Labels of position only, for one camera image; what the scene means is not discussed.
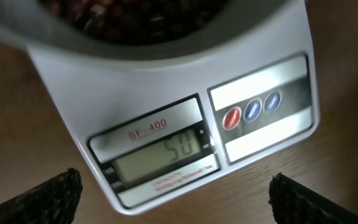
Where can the red beans in bowl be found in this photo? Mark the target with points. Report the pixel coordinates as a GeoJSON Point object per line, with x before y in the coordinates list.
{"type": "Point", "coordinates": [135, 22]}

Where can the white digital kitchen scale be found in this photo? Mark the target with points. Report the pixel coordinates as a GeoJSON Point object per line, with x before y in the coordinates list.
{"type": "Point", "coordinates": [153, 131]}

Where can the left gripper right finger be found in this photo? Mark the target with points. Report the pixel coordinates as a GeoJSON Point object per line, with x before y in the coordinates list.
{"type": "Point", "coordinates": [293, 203]}

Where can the white round bowl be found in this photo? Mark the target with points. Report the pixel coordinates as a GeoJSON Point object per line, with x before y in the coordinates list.
{"type": "Point", "coordinates": [30, 23]}

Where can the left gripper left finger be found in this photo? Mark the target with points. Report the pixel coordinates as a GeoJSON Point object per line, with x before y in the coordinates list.
{"type": "Point", "coordinates": [53, 201]}

